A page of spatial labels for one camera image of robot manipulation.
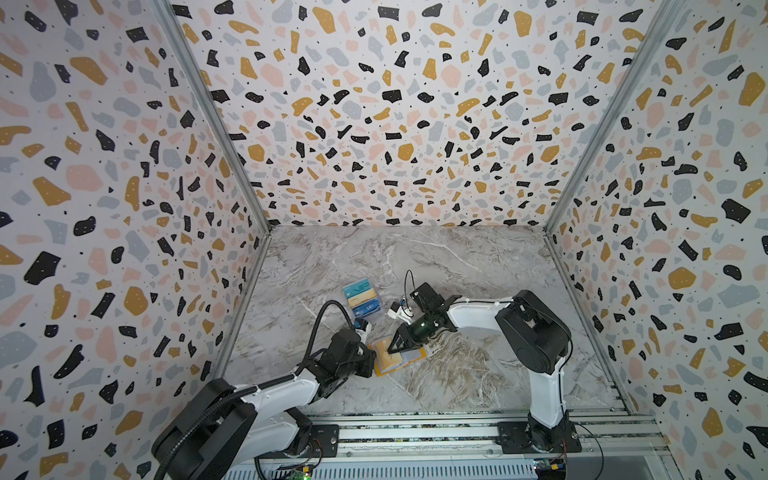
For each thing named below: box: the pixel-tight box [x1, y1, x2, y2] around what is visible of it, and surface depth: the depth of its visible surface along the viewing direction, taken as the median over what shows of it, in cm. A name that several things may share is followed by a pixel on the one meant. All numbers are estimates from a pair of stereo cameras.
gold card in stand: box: [347, 288, 377, 308], surface depth 97 cm
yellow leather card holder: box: [375, 347, 427, 377], surface depth 88 cm
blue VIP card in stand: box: [352, 298, 381, 317], surface depth 96 cm
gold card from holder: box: [376, 342, 403, 373], surface depth 87 cm
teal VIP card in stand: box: [342, 278, 371, 299], surface depth 98 cm
